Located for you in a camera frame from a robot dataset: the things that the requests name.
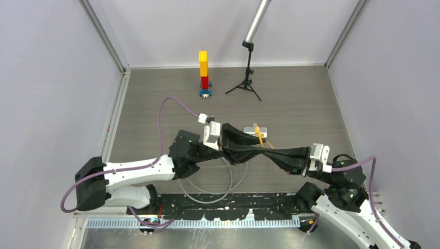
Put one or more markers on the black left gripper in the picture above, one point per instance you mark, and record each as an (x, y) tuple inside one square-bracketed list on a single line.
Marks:
[(232, 145)]

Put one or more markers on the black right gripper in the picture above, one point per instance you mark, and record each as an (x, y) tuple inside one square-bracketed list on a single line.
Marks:
[(293, 161)]

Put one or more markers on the white network switch box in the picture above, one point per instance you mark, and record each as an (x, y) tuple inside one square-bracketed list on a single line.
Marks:
[(252, 131)]

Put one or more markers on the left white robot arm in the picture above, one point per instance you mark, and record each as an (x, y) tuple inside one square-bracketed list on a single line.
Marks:
[(99, 183)]

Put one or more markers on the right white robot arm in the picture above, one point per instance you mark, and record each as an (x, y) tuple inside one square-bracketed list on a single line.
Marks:
[(345, 202)]

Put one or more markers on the colourful toy block tower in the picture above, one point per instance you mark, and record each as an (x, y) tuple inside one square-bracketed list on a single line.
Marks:
[(205, 83)]

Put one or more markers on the black tripod with silver pole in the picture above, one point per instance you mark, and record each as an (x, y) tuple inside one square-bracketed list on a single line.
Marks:
[(247, 43)]

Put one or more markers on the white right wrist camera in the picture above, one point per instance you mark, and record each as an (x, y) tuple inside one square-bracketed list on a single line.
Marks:
[(319, 154)]

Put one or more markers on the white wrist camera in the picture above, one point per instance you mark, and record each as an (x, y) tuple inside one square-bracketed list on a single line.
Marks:
[(319, 154), (212, 131)]

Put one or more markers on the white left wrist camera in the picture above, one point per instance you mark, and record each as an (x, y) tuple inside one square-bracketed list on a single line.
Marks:
[(212, 131)]

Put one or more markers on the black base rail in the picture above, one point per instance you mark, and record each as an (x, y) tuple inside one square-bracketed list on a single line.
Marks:
[(265, 207)]

